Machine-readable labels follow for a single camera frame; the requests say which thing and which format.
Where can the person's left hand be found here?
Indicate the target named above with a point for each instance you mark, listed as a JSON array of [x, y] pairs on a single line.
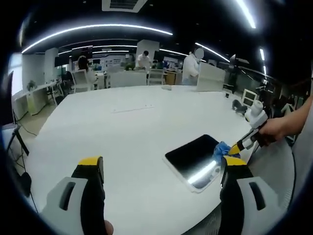
[[108, 227]]

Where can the white desk panel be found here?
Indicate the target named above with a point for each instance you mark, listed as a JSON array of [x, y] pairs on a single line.
[[127, 79]]

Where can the white office chair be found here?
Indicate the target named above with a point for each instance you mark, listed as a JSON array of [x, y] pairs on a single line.
[[82, 84], [156, 77]]

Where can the small white object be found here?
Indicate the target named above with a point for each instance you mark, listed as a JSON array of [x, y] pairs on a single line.
[[166, 87]]

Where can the green potted plant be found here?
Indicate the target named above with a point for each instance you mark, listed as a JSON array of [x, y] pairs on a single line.
[[31, 85]]

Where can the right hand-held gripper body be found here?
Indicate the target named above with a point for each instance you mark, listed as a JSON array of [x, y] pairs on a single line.
[[255, 120]]

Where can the white cabinet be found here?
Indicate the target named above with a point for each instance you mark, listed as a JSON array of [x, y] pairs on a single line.
[[250, 97]]

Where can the small black white device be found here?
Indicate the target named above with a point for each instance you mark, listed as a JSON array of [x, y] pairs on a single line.
[[227, 95]]

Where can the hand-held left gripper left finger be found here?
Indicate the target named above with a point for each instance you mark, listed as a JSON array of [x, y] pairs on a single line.
[[88, 195]]

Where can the person's grey shirt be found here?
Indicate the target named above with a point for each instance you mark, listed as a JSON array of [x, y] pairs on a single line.
[[304, 159]]

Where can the ceiling air vent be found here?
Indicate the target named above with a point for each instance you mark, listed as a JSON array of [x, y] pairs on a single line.
[[124, 5]]

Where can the black monitor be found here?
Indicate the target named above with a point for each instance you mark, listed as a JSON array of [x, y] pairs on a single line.
[[7, 102]]

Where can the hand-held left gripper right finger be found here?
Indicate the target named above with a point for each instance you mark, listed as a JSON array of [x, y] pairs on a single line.
[[234, 195]]

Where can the grey headset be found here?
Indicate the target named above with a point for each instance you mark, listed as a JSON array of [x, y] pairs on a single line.
[[239, 105]]

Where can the black rectangular mirror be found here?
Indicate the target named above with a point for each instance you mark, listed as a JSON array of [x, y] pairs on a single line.
[[190, 156]]

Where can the person's right hand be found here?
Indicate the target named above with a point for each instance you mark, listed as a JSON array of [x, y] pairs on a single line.
[[274, 129]]

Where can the white partition board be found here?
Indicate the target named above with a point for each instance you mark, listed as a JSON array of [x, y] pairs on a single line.
[[210, 78]]

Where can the blue cleaning cloth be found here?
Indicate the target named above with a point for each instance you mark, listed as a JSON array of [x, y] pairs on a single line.
[[221, 149]]

